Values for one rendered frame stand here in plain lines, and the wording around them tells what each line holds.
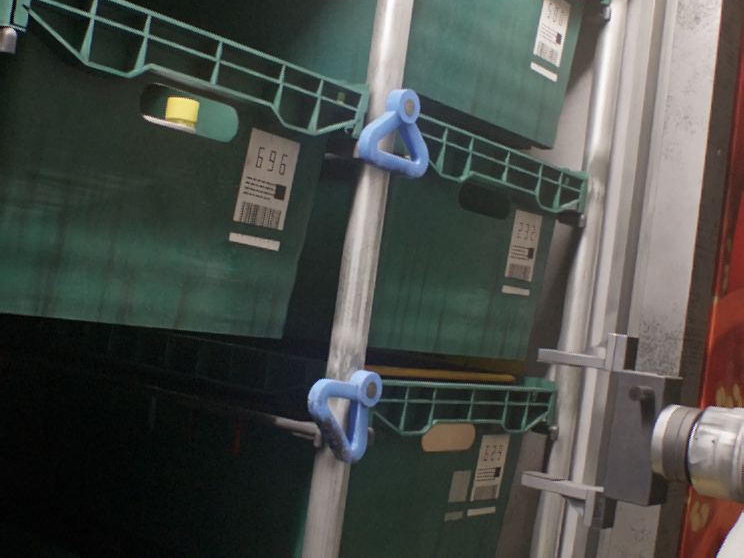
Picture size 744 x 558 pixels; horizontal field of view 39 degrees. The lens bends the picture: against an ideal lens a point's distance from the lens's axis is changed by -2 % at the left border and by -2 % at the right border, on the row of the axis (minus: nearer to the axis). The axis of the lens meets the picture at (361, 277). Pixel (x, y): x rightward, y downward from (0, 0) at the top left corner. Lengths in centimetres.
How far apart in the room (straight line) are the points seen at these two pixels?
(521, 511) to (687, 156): 52
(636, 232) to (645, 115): 15
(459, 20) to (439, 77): 7
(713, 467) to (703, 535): 47
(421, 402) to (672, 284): 39
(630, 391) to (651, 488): 10
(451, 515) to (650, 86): 61
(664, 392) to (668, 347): 28
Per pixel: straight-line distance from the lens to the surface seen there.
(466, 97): 121
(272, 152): 95
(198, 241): 91
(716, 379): 145
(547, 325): 146
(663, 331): 136
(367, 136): 99
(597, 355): 113
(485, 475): 131
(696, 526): 147
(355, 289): 101
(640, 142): 141
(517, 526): 148
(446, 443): 127
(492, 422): 125
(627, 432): 109
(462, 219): 119
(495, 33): 125
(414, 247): 113
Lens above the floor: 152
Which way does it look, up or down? 2 degrees up
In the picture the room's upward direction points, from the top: 8 degrees clockwise
